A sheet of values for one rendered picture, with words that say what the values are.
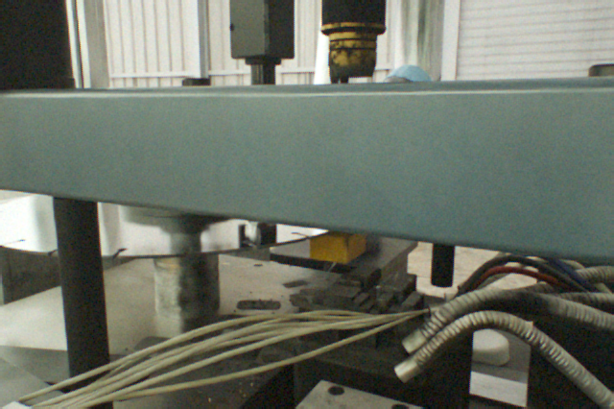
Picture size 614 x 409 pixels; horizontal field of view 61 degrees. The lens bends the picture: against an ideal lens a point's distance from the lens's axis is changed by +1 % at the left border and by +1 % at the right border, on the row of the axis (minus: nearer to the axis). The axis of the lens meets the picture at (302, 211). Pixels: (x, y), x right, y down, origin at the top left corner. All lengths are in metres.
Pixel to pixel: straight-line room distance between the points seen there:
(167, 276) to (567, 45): 5.96
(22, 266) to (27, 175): 0.48
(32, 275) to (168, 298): 0.26
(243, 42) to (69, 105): 0.27
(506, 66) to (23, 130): 6.17
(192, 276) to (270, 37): 0.21
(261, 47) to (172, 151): 0.28
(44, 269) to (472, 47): 5.95
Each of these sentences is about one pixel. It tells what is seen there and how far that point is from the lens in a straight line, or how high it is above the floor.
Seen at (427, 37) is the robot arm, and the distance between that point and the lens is 0.99.
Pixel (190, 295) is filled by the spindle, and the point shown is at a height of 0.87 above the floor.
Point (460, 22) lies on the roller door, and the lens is 6.44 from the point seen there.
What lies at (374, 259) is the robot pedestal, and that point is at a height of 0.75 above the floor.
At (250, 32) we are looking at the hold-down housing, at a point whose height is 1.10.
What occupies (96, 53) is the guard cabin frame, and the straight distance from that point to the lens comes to 1.01.
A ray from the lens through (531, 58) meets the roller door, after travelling 6.28.
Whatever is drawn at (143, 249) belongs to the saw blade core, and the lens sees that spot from 0.34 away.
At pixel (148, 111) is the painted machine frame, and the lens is 0.17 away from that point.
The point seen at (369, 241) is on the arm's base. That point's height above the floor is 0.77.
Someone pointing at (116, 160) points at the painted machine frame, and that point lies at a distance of 0.18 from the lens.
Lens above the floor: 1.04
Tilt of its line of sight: 12 degrees down
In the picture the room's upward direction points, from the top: straight up
